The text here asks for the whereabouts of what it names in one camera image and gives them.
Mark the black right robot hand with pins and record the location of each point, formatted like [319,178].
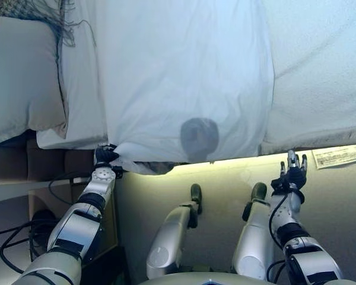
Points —
[296,175]

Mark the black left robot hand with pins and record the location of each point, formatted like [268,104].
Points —
[105,155]

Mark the white duvet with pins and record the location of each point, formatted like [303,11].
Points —
[181,74]

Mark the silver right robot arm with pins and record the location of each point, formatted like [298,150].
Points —
[302,252]

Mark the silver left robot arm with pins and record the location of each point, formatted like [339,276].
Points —
[74,225]

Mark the grey rug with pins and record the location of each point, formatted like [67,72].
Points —
[341,157]

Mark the white sheeted mattress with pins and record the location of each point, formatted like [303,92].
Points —
[83,104]

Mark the wooden nightstand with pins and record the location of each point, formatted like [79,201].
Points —
[109,225]

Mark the silver right robot leg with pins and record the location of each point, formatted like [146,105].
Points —
[252,237]

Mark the silver robot leg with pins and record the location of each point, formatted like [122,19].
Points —
[252,237]
[169,237]

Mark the cream fringed throw blanket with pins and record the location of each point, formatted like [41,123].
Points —
[320,74]

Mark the silver left robot leg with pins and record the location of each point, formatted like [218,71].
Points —
[169,237]

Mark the beige pillow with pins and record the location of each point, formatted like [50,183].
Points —
[20,83]

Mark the silver robot torso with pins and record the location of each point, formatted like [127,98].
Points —
[210,279]

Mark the grey knitted fringed cushion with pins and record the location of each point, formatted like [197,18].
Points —
[47,12]

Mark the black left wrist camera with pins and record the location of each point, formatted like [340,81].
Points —
[117,172]

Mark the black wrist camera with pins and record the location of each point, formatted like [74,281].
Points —
[277,184]
[117,172]

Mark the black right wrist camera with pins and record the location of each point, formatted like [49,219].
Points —
[277,184]

